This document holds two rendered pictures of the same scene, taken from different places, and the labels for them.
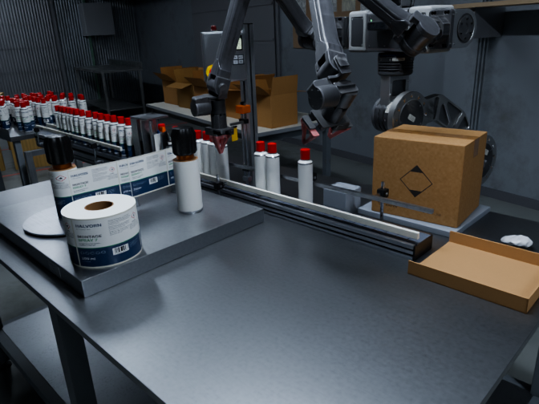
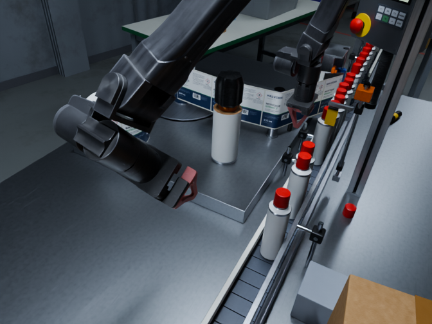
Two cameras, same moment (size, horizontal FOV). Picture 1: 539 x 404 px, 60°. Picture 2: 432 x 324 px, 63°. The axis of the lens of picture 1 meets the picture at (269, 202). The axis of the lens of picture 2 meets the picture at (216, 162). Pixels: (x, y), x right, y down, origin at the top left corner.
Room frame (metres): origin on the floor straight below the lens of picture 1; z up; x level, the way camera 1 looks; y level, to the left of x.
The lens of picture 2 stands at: (1.24, -0.61, 1.58)
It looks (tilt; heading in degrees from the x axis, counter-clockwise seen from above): 37 degrees down; 72
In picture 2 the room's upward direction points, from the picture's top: 3 degrees clockwise
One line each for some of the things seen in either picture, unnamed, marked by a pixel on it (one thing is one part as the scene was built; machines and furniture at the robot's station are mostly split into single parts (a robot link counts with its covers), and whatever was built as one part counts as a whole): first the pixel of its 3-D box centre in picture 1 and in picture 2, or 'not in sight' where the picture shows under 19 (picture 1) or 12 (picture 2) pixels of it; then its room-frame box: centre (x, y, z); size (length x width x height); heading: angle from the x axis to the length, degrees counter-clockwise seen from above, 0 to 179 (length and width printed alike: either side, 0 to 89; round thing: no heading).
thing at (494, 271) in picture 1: (483, 266); not in sight; (1.11, -0.57, 0.85); 0.30 x 0.26 x 0.04; 45
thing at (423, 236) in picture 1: (235, 190); (309, 177); (1.82, 0.14, 0.86); 1.65 x 0.08 x 0.04; 45
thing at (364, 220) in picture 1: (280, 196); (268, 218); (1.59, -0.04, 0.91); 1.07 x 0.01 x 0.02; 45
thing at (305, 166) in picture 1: (305, 177); (276, 224); (1.56, -0.13, 0.98); 0.05 x 0.05 x 0.20
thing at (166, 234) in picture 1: (121, 216); (210, 123); (1.59, 0.54, 0.86); 0.80 x 0.67 x 0.05; 45
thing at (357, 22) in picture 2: not in sight; (357, 26); (1.88, 0.19, 1.33); 0.04 x 0.03 x 0.04; 100
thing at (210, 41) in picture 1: (224, 56); (396, 6); (1.95, 0.16, 1.38); 0.17 x 0.10 x 0.19; 100
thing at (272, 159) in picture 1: (273, 170); (297, 186); (1.67, -0.02, 0.98); 0.05 x 0.05 x 0.20
